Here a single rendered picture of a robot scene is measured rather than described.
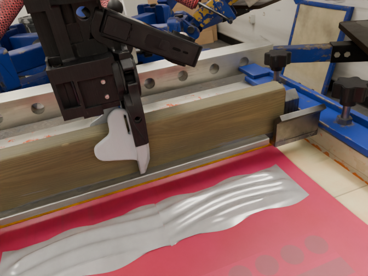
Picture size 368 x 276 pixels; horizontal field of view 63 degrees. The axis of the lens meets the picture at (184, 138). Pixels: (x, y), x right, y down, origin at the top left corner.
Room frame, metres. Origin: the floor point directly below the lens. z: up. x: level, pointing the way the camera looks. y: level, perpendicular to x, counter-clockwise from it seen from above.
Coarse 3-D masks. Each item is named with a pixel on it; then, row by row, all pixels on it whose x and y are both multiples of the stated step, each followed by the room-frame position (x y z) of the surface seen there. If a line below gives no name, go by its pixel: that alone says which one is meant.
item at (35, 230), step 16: (128, 192) 0.31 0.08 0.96; (144, 192) 0.31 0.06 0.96; (80, 208) 0.29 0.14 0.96; (96, 208) 0.29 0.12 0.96; (112, 208) 0.28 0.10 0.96; (128, 208) 0.28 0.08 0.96; (16, 224) 0.27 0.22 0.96; (32, 224) 0.27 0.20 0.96; (48, 224) 0.27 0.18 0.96; (64, 224) 0.26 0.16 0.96; (80, 224) 0.26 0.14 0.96; (0, 240) 0.25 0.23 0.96; (16, 240) 0.25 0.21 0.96; (32, 240) 0.24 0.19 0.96; (0, 256) 0.23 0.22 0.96; (144, 256) 0.20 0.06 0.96; (160, 256) 0.20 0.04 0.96; (112, 272) 0.19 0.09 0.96; (128, 272) 0.19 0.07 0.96; (144, 272) 0.19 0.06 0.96; (160, 272) 0.18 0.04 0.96; (176, 272) 0.18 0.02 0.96
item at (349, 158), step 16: (192, 96) 0.52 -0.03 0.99; (208, 96) 0.51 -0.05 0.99; (144, 112) 0.47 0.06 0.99; (48, 128) 0.46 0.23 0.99; (64, 128) 0.45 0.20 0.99; (80, 128) 0.44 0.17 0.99; (320, 128) 0.36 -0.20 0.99; (0, 144) 0.42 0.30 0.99; (16, 144) 0.42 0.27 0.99; (320, 144) 0.35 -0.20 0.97; (336, 144) 0.33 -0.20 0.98; (336, 160) 0.32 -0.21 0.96; (352, 160) 0.30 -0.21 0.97
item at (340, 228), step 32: (224, 160) 0.35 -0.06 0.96; (256, 160) 0.34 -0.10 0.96; (288, 160) 0.34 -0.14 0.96; (160, 192) 0.30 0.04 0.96; (192, 192) 0.29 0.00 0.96; (320, 192) 0.27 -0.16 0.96; (256, 224) 0.23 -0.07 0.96; (288, 224) 0.22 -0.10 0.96; (320, 224) 0.22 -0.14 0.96; (352, 224) 0.21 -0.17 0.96; (192, 256) 0.20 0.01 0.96; (224, 256) 0.19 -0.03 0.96; (352, 256) 0.18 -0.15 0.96
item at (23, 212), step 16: (240, 144) 0.33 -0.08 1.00; (256, 144) 0.33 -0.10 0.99; (176, 160) 0.31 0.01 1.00; (192, 160) 0.31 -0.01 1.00; (208, 160) 0.31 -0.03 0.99; (128, 176) 0.29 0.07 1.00; (144, 176) 0.29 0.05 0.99; (160, 176) 0.30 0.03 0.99; (80, 192) 0.27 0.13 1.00; (96, 192) 0.27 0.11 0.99; (16, 208) 0.26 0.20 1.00; (32, 208) 0.26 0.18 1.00; (48, 208) 0.26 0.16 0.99; (0, 224) 0.24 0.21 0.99
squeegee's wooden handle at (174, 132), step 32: (224, 96) 0.35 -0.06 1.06; (256, 96) 0.35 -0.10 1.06; (96, 128) 0.31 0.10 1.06; (128, 128) 0.30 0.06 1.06; (160, 128) 0.31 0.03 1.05; (192, 128) 0.32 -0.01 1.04; (224, 128) 0.33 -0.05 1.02; (256, 128) 0.35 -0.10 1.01; (0, 160) 0.26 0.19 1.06; (32, 160) 0.27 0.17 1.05; (64, 160) 0.28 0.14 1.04; (96, 160) 0.29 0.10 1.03; (128, 160) 0.30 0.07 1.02; (160, 160) 0.31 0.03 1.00; (0, 192) 0.26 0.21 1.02; (32, 192) 0.27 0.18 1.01; (64, 192) 0.28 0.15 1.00
